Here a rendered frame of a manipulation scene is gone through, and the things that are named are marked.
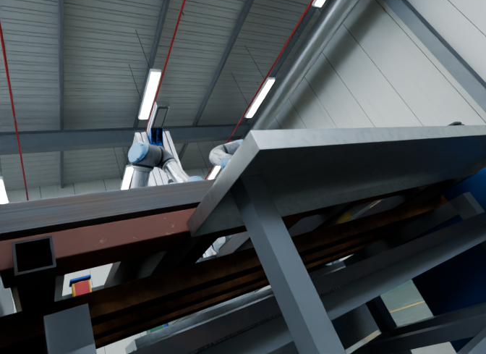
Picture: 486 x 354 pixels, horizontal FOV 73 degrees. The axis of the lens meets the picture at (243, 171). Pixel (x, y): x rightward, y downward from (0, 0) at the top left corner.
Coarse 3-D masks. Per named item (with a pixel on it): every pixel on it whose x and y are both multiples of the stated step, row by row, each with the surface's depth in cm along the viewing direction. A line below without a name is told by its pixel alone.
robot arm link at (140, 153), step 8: (136, 144) 170; (144, 144) 169; (136, 152) 168; (144, 152) 167; (152, 152) 171; (160, 152) 176; (136, 160) 166; (144, 160) 168; (152, 160) 171; (160, 160) 176; (136, 168) 169; (144, 168) 168; (152, 168) 172; (136, 176) 169; (144, 176) 170; (136, 184) 168; (144, 184) 170
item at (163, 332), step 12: (336, 264) 182; (312, 276) 171; (240, 300) 146; (252, 300) 148; (216, 312) 138; (180, 324) 129; (192, 324) 131; (144, 336) 121; (156, 336) 123; (132, 348) 123
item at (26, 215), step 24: (120, 192) 64; (144, 192) 66; (168, 192) 68; (192, 192) 71; (0, 216) 52; (24, 216) 54; (48, 216) 55; (72, 216) 57; (96, 216) 59; (120, 216) 62; (0, 240) 53; (240, 240) 118; (120, 264) 85; (144, 264) 93; (96, 288) 111
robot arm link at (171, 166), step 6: (168, 156) 179; (162, 162) 178; (168, 162) 177; (174, 162) 178; (162, 168) 178; (168, 168) 176; (174, 168) 174; (180, 168) 176; (174, 174) 172; (180, 174) 171; (186, 174) 173; (174, 180) 172; (180, 180) 169; (186, 180) 168
